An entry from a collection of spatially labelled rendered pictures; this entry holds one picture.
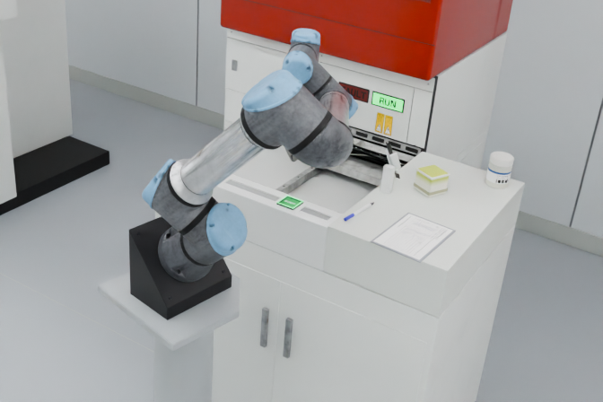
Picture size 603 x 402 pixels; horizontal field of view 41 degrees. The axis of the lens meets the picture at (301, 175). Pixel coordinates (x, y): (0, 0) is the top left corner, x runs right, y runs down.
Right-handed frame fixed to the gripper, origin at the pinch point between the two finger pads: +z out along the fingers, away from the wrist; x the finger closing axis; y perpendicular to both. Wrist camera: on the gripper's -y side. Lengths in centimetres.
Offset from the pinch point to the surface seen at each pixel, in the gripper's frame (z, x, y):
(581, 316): 110, -67, 148
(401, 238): 13.8, -33.9, 2.6
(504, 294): 110, -34, 142
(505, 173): 9, -46, 49
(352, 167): 23, 5, 48
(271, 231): 22.7, 2.7, -3.9
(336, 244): 18.7, -18.4, -3.9
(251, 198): 14.7, 10.1, -3.7
